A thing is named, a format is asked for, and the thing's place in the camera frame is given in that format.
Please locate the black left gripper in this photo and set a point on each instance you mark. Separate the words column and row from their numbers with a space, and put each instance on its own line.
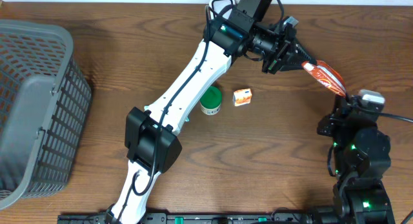
column 286, row 37

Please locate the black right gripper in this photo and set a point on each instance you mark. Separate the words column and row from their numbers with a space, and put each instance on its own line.
column 344, row 111

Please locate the red orange snack packet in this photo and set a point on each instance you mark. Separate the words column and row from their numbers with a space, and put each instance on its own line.
column 327, row 76

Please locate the small orange juice carton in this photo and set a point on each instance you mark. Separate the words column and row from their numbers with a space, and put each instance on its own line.
column 242, row 97

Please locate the green lid jar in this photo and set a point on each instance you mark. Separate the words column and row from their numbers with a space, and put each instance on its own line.
column 211, row 101

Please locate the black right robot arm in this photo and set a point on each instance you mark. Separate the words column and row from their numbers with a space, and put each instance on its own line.
column 358, row 159

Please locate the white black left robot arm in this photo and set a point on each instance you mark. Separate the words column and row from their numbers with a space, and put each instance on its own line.
column 151, row 135

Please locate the white barcode scanner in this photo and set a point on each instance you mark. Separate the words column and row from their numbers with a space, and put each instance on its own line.
column 218, row 5

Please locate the grey plastic mesh basket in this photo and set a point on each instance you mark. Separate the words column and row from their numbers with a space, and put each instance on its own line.
column 45, row 100

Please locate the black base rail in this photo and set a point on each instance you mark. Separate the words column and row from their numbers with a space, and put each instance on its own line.
column 163, row 218

